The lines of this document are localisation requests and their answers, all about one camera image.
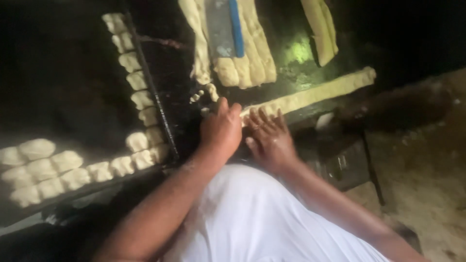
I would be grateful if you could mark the black baking tray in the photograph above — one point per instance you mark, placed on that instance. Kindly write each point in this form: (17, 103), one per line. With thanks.
(72, 91)

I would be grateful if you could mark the person's left fingers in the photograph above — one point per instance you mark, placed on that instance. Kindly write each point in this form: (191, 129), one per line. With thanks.
(228, 106)

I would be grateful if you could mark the dark metal table frame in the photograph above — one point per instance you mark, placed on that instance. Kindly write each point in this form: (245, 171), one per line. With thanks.
(346, 163)

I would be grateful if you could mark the small dough scrap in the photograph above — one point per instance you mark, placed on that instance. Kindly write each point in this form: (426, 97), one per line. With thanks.
(212, 91)

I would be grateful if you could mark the rows of cut dough pieces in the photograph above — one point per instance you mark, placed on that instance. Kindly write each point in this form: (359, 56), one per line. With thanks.
(47, 171)

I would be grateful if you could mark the tiny dough crumbs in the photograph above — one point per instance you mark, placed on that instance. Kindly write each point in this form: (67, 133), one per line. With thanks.
(196, 96)

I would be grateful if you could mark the folded dough slab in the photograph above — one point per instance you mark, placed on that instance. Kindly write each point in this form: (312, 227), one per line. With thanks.
(322, 29)

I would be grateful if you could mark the pale dough strip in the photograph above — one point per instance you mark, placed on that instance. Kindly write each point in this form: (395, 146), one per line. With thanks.
(264, 40)
(226, 72)
(244, 74)
(255, 54)
(199, 43)

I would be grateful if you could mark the person's left hand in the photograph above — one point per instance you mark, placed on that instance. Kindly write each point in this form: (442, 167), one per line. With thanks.
(220, 133)

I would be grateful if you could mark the person's white garment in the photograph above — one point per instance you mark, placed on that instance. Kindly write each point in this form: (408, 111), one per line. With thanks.
(255, 222)

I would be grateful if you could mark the person's right hand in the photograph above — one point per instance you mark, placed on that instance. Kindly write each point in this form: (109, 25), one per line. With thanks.
(273, 145)

